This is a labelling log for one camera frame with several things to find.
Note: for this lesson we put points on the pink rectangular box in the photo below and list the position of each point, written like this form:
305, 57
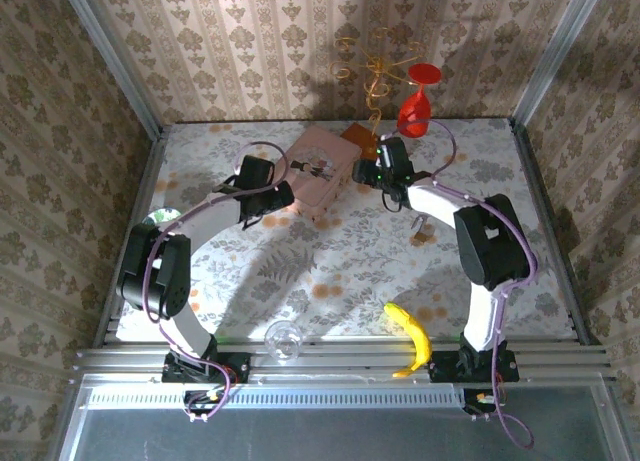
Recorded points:
320, 171

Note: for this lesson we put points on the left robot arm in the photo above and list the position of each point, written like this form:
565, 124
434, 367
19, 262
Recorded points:
170, 281

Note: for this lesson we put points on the red plastic wine glass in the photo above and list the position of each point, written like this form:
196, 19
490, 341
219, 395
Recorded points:
414, 113

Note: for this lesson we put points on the clear glass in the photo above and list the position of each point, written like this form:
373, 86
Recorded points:
283, 341

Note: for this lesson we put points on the yellow banana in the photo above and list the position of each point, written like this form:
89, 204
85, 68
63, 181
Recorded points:
417, 331

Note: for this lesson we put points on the grey metal panel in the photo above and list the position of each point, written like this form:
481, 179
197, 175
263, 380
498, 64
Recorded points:
325, 431

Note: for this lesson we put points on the aluminium side rail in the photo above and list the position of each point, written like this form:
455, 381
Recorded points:
130, 206
555, 231

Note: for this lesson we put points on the aluminium corner post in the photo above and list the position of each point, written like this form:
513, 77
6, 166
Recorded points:
555, 51
110, 56

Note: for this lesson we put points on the aluminium front rail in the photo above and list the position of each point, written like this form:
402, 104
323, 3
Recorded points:
350, 358

